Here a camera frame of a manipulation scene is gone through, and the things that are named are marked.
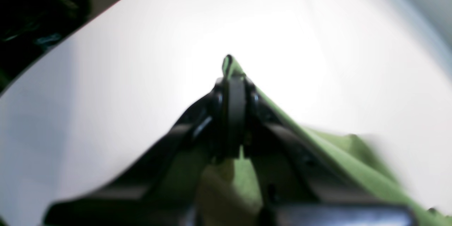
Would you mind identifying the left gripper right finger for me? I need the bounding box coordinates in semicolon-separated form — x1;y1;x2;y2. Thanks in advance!
233;77;415;226

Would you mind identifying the olive green t-shirt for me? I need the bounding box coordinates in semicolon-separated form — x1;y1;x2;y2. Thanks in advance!
194;54;451;226

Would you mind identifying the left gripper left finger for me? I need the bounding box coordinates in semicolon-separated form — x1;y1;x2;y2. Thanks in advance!
44;78;226;226

